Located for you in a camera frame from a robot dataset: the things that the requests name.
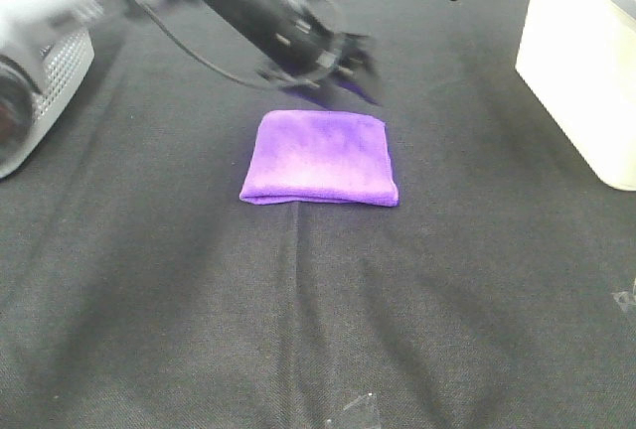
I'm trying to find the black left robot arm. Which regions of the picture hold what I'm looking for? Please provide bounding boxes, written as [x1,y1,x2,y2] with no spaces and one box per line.
[1,0,381,175]

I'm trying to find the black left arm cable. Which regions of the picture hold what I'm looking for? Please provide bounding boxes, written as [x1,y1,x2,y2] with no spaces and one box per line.
[79,0,349,90]

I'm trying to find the white box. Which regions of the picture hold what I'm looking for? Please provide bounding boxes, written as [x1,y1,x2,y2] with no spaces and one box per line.
[516,0,635,192]

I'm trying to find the grey perforated basket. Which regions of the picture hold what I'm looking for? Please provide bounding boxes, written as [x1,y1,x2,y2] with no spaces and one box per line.
[1,29,94,179]

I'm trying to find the clear tape bottom centre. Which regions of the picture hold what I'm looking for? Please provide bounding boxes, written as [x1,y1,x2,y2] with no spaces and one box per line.
[324,392,382,429]

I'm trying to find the black table cloth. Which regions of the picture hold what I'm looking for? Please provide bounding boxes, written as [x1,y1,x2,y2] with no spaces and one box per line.
[1,0,635,428]

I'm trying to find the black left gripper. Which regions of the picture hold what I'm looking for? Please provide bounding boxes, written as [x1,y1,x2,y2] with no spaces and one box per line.
[257,33,383,110]

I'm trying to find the clear tape strip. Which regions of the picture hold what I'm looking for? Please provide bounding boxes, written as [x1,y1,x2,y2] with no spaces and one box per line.
[612,282,636,313]

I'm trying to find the purple microfiber towel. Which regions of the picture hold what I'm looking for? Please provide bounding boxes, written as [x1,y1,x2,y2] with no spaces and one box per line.
[239,110,398,207]

